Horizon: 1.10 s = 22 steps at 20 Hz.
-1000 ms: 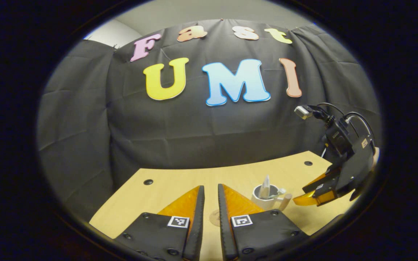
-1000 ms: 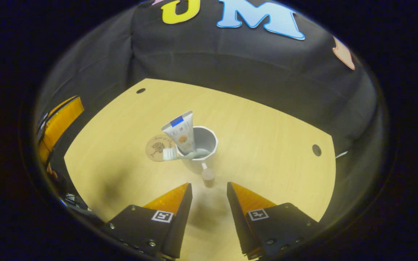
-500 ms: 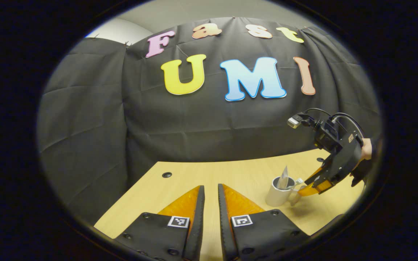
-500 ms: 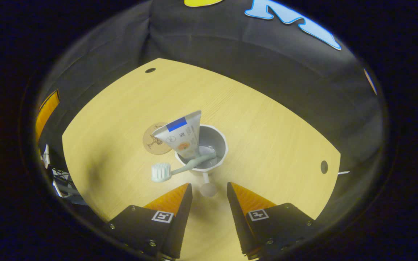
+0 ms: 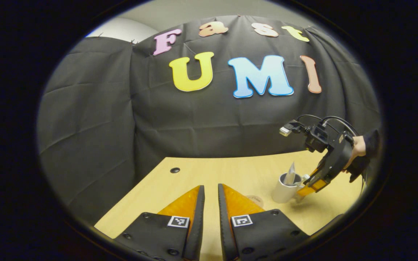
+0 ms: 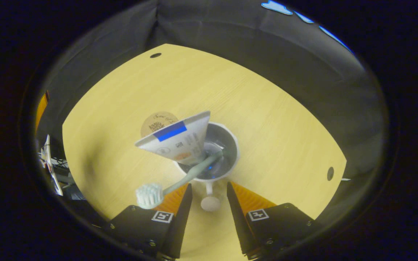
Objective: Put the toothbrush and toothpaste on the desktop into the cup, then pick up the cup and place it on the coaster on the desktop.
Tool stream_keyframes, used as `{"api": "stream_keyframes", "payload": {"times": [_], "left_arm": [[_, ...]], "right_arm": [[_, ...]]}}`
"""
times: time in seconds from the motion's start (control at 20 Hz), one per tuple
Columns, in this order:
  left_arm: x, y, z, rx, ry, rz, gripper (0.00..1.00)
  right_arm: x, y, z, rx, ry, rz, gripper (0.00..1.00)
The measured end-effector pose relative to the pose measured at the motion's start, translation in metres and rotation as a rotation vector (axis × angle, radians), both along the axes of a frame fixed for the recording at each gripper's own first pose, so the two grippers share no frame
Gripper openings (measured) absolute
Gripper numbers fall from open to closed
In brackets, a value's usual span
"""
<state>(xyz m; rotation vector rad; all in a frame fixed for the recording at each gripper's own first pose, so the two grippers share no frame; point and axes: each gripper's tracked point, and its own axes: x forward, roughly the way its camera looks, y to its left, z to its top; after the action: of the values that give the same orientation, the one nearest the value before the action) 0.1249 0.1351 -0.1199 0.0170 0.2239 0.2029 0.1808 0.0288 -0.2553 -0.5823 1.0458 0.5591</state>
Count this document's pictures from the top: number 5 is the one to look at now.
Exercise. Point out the white cup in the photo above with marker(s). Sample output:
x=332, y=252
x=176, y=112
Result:
x=283, y=194

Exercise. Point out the white toothpaste tube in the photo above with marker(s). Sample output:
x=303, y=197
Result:
x=290, y=174

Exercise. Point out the round cork coaster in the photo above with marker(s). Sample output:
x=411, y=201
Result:
x=255, y=200

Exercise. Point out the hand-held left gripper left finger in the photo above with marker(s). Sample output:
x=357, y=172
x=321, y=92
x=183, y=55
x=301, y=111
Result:
x=198, y=224

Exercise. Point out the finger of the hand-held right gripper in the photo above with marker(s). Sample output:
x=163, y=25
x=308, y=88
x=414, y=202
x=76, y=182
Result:
x=314, y=185

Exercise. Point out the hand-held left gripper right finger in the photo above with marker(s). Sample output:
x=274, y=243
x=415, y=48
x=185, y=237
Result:
x=224, y=224

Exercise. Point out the wooden desktop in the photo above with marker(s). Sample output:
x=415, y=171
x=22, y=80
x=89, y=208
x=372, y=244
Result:
x=230, y=170

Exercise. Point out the black backdrop cloth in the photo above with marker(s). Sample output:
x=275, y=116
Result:
x=194, y=123

